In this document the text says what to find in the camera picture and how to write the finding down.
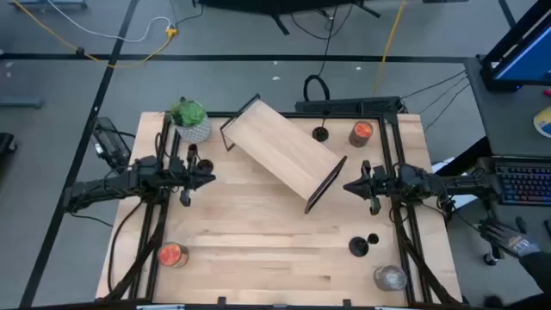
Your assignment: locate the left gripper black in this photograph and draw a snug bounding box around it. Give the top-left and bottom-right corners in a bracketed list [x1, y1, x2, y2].
[170, 144, 217, 208]

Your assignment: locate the black stand with legs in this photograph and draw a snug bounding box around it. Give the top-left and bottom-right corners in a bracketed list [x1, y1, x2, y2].
[193, 0, 382, 36]

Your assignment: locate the grey metal base bar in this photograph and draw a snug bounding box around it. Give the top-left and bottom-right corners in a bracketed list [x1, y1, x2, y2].
[0, 96, 44, 109]

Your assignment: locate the yellow floor cable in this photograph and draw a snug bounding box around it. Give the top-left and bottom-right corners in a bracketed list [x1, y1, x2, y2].
[11, 0, 180, 69]
[371, 0, 408, 98]

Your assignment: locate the thin black cable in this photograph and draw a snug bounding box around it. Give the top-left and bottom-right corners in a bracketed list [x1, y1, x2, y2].
[402, 70, 468, 100]
[418, 76, 469, 115]
[423, 83, 471, 133]

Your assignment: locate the grey desk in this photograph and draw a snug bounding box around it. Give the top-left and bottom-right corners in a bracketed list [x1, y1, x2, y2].
[462, 55, 551, 259]

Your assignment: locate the black monitor with blue screen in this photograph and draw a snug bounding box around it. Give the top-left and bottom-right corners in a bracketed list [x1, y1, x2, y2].
[480, 0, 551, 92]

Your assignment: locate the yellow blue round pad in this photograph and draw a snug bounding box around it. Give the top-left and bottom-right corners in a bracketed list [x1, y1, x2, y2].
[532, 106, 551, 139]

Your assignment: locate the orange candle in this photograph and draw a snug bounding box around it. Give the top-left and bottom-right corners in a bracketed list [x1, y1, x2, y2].
[157, 241, 190, 269]
[348, 120, 375, 149]

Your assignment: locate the white floor cable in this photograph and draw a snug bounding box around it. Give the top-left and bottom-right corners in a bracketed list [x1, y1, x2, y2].
[46, 0, 173, 44]

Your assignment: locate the long black arm cable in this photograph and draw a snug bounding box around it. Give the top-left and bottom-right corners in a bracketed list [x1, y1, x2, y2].
[106, 200, 146, 296]

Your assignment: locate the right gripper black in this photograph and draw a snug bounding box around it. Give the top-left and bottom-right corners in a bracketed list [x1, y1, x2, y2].
[343, 161, 391, 215]

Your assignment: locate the person's forearm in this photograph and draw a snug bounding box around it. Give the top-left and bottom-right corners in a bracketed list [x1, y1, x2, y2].
[518, 251, 551, 295]

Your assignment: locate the green plant in white pot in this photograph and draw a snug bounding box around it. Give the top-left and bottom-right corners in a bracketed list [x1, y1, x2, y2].
[165, 96, 213, 145]

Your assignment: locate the black aluminium table frame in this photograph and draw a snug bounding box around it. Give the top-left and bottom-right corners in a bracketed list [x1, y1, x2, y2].
[102, 109, 464, 310]

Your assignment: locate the black coiled cable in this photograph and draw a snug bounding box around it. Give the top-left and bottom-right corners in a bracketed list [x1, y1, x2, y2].
[302, 0, 341, 103]

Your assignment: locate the person's hand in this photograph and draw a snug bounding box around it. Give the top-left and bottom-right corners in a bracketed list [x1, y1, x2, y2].
[477, 217, 542, 259]

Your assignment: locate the black floor object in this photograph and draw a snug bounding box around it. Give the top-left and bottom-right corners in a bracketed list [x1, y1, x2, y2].
[0, 132, 18, 157]

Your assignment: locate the black perforated metal box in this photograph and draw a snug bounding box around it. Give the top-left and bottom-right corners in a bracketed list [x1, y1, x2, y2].
[294, 96, 406, 115]

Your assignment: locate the backlit black keyboard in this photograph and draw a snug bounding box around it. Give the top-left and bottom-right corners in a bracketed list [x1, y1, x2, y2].
[494, 161, 551, 207]

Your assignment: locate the wooden shelf with black frame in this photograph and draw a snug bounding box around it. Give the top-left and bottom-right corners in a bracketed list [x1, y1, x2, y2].
[219, 93, 349, 215]

